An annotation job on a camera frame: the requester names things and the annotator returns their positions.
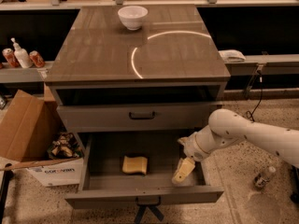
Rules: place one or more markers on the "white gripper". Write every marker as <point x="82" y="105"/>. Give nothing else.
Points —
<point x="192" y="147"/>

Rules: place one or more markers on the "yellow sponge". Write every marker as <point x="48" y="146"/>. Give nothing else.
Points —
<point x="135" y="165"/>

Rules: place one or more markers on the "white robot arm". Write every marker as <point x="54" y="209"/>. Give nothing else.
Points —
<point x="226" y="128"/>

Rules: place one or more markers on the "closed top drawer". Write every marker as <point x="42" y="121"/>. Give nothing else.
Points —
<point x="113" y="118"/>

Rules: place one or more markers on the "open middle drawer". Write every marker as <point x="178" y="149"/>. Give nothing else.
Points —
<point x="103" y="184"/>

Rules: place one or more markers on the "grey drawer cabinet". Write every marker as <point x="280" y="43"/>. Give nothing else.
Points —
<point x="170" y="59"/>

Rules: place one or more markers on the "clear plastic bottle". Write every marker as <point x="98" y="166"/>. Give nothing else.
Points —
<point x="264" y="177"/>

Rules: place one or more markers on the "black stand at right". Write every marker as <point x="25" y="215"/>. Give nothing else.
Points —
<point x="295" y="185"/>

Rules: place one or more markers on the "colourful toy in box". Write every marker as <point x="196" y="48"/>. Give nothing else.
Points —
<point x="65" y="147"/>

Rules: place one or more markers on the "white ceramic bowl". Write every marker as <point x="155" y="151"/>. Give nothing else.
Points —
<point x="132" y="16"/>

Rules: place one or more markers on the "brown cardboard box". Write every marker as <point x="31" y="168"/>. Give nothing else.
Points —
<point x="27" y="131"/>

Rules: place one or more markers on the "right red soda can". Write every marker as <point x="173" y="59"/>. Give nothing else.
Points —
<point x="37" y="59"/>

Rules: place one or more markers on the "red soda can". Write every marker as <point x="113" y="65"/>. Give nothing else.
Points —
<point x="10" y="57"/>
<point x="37" y="59"/>

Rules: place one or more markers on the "black pole at left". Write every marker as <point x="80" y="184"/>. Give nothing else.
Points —
<point x="7" y="176"/>

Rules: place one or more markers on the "white pump bottle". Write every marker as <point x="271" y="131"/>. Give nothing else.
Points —
<point x="21" y="55"/>

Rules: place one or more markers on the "left red soda can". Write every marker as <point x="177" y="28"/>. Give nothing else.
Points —
<point x="10" y="57"/>

